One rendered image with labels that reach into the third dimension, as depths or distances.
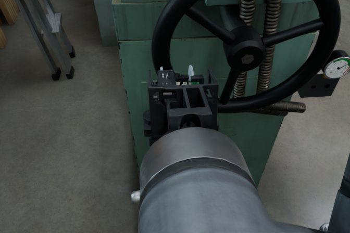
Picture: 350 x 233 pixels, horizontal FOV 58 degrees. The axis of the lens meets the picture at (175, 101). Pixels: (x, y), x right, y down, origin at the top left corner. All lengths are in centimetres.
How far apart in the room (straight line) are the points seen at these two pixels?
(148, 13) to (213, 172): 49
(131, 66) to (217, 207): 58
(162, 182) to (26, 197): 117
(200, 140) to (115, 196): 104
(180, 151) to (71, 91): 146
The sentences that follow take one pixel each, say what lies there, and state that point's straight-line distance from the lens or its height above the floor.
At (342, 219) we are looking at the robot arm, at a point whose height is 91.
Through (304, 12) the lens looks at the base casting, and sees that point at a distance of 74.
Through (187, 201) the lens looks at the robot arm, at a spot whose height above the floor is 94.
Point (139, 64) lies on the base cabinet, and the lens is 74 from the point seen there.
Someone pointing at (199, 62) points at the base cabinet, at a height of 64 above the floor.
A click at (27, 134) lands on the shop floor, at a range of 155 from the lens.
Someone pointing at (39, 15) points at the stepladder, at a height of 37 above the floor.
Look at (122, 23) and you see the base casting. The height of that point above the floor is 75.
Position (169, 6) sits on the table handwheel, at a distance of 44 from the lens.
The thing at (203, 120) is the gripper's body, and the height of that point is 91.
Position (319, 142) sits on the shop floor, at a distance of 151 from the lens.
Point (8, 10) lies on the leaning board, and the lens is 227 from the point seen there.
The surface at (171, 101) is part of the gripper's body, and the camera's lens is 32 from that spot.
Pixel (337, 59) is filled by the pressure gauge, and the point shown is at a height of 69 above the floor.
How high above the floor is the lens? 111
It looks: 46 degrees down
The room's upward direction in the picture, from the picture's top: straight up
